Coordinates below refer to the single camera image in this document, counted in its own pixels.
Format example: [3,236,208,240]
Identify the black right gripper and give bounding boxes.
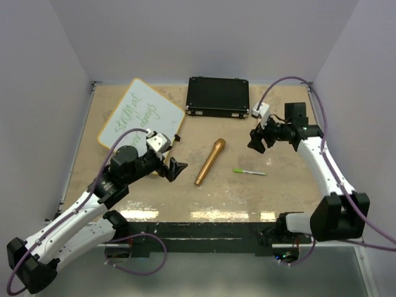
[247,113,291,154]

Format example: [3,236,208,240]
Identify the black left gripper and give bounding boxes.
[125,145,187,185]

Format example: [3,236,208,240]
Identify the white green whiteboard marker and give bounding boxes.
[241,170,266,176]

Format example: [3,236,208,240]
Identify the yellow framed whiteboard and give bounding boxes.
[97,78,185,156]

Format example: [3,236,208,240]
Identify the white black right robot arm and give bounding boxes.
[247,102,370,243]

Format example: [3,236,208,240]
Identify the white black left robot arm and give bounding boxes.
[7,146,187,296]

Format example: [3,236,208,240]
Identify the gold microphone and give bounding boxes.
[194,138,226,186]

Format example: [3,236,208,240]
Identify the black hard case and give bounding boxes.
[185,76,250,119]

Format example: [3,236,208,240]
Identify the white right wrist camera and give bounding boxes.
[251,102,270,121]

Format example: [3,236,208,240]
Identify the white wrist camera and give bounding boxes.
[251,102,270,121]
[146,131,172,158]

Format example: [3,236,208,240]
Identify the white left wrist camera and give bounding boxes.
[146,131,172,158]

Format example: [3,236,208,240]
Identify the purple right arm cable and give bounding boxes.
[256,75,396,251]

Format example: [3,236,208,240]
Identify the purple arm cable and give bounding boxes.
[256,75,396,251]
[6,128,155,295]

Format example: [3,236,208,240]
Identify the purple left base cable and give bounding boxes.
[104,231,168,275]

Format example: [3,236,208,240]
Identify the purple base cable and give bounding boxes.
[277,238,316,267]
[104,231,168,275]

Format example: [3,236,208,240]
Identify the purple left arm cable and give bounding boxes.
[6,128,155,295]

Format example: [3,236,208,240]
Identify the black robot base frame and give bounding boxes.
[101,221,313,259]

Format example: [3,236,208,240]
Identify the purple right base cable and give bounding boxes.
[277,238,316,267]

